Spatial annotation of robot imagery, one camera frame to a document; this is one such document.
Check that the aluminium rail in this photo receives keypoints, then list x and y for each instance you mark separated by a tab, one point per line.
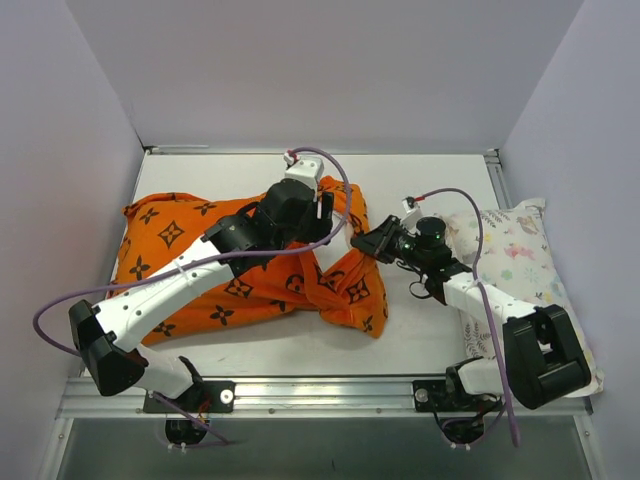
194	149
262	397

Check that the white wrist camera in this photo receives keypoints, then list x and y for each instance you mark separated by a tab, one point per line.
308	171
412	213

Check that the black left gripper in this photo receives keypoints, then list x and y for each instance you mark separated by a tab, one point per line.
324	215

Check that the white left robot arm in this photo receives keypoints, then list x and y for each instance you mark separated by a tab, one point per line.
109	334

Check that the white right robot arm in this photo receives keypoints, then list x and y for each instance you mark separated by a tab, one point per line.
538	358

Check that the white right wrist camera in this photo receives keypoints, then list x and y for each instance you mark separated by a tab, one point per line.
412	213

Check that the aluminium front rail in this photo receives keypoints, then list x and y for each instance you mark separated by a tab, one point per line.
262	397

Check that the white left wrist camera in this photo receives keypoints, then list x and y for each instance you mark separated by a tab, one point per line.
308	171

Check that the orange black-patterned pillowcase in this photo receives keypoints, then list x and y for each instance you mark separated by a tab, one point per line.
348	293

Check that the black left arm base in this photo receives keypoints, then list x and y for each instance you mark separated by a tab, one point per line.
210	396

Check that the aluminium back rail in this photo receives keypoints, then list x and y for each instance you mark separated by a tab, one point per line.
194	149

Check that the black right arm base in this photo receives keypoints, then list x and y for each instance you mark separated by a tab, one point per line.
432	395

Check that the white floral pillow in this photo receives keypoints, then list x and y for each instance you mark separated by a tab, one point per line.
516	258

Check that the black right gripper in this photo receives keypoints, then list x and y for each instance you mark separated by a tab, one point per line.
383	240

